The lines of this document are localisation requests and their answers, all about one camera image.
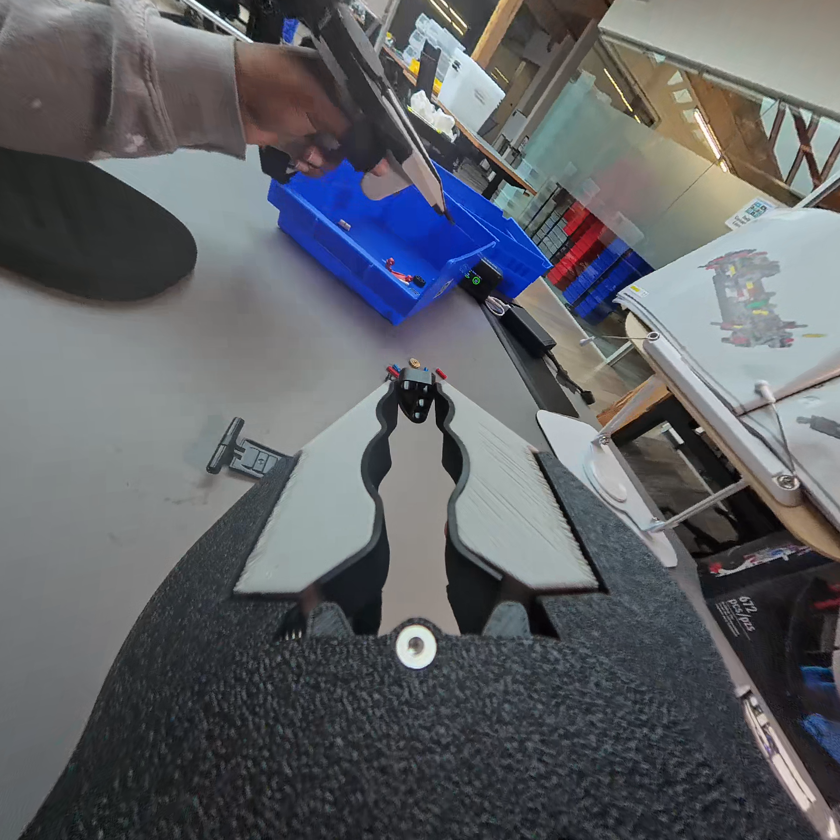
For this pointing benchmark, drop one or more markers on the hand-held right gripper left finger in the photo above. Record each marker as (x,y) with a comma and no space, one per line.
(308,525)

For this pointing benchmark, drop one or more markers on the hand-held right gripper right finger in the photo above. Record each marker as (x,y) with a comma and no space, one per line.
(518,525)

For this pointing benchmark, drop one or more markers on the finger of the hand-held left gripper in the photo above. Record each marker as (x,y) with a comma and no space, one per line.
(426,180)

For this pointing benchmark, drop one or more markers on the blue plastic parts bin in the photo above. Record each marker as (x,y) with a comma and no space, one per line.
(518,262)
(394,236)

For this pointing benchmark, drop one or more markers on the black curved toy roof assembly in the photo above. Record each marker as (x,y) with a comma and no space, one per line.
(253,459)

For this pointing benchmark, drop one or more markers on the black toy liftarm piece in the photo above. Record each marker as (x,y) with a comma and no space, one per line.
(415,394)

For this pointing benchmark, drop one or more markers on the toy instruction booklet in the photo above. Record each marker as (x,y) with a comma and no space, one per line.
(689,282)

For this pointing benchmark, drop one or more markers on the person's left forearm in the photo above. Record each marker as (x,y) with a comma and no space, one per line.
(118,72)

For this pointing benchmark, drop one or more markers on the background wooden office desk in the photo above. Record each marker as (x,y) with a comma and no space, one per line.
(499,167)

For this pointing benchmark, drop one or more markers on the grey desk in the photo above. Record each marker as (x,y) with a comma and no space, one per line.
(164,361)

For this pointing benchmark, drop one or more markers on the person's left hand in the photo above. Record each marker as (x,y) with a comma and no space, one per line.
(282,98)

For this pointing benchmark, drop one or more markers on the small blue basket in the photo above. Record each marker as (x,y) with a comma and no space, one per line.
(290,29)

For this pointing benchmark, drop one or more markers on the crumpled white plastic bags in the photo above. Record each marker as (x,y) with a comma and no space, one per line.
(433,115)

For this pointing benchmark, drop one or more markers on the stack of clear plastic boxes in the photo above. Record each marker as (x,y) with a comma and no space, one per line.
(426,39)

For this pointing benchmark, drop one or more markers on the white storage box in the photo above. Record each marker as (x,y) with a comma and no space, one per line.
(472,92)

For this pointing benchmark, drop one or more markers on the white metal book stand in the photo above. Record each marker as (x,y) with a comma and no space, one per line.
(564,433)

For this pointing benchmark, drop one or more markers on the black device with green lights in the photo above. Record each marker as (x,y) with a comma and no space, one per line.
(485,272)

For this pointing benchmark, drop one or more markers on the wooden pillar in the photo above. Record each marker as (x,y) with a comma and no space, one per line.
(499,26)

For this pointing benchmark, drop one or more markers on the pile of small connector pins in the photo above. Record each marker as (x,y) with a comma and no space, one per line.
(441,373)

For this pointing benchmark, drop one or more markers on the stack of red blue bins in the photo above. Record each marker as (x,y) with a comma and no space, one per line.
(590,262)

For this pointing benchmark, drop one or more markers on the black power adapter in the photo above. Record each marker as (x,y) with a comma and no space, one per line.
(531,331)

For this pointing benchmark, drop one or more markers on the black toy set box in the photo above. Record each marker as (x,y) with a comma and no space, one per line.
(754,623)

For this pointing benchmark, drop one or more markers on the paper wall notice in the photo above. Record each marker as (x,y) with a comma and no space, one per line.
(751,213)

